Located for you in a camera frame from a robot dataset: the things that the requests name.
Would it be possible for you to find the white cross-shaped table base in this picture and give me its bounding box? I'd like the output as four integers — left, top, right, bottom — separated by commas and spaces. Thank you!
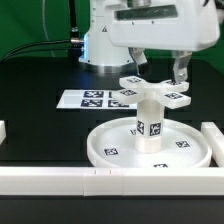
111, 76, 191, 109

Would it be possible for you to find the white left fence bar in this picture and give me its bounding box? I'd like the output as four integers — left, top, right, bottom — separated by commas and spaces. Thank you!
0, 120, 6, 145

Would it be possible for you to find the white marker sheet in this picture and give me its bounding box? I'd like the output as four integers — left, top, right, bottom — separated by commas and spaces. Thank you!
57, 90, 137, 110

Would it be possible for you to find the white round table top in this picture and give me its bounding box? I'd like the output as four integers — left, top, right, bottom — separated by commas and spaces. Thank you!
87, 117, 212, 168

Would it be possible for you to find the white fence bar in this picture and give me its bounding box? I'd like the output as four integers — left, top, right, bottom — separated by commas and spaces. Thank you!
0, 167, 224, 196
201, 122, 224, 168
0, 120, 6, 145

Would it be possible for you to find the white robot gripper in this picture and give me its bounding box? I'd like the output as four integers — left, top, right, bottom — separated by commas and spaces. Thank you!
104, 0, 220, 83

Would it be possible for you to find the white front fence bar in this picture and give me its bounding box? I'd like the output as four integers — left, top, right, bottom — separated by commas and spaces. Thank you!
0, 167, 224, 196

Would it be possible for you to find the white thin cable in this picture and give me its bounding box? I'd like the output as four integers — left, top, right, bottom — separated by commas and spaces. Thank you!
41, 0, 56, 58

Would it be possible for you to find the black vertical cable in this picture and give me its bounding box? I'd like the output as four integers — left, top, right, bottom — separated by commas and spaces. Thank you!
68, 0, 80, 39

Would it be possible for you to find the white right fence bar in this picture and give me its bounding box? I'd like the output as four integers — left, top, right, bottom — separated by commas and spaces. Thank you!
201, 122, 224, 168

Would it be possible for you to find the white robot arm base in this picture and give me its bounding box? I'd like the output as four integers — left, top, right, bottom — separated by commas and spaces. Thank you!
79, 0, 135, 74

